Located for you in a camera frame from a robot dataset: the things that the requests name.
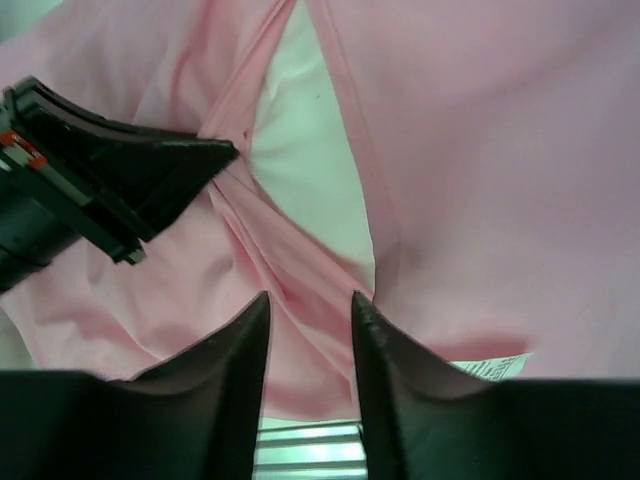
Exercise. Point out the pink pillowcase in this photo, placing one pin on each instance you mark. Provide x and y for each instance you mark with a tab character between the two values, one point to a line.
497	145

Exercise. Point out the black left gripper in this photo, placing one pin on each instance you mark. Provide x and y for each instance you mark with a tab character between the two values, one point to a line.
67	174

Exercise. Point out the white pillowcase care label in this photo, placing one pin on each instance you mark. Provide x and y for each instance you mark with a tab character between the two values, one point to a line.
494	369

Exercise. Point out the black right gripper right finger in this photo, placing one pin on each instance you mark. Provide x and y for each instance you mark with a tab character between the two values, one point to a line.
422	418

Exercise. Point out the white pillow inside pillowcase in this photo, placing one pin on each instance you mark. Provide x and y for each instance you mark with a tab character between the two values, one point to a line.
300	155

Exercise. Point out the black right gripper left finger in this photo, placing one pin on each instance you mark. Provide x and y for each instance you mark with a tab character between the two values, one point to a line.
194	416

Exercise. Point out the aluminium front rail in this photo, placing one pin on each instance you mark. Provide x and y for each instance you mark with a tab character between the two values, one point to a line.
309	450

